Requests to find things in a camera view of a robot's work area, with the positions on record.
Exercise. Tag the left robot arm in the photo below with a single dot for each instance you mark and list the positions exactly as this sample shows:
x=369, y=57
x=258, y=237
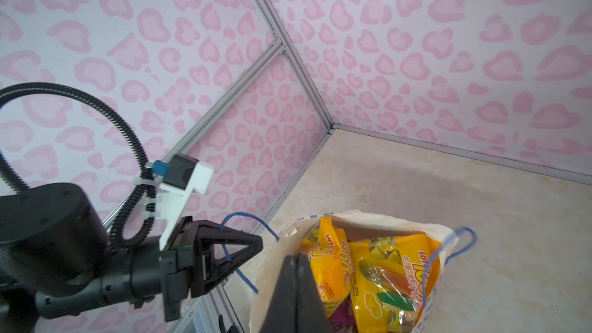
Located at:
x=56, y=259

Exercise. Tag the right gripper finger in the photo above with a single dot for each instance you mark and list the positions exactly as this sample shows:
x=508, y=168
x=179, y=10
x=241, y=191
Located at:
x=310, y=315

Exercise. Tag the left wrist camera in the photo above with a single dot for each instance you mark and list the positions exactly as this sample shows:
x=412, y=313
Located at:
x=181, y=177

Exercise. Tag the purple grape candy bag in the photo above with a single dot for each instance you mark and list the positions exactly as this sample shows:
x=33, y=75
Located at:
x=343, y=319

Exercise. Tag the yellow candy bag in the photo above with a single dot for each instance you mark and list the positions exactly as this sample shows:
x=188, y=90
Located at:
x=393, y=275
x=331, y=262

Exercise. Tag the white paper bag blue handles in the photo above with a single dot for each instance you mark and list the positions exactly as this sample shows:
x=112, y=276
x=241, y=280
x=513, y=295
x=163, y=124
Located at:
x=287, y=243

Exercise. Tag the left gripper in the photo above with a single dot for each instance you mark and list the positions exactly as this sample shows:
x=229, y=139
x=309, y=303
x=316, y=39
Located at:
x=201, y=254

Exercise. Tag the aluminium frame strut diagonal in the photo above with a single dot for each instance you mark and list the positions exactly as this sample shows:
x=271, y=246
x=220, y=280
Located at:
x=202, y=127

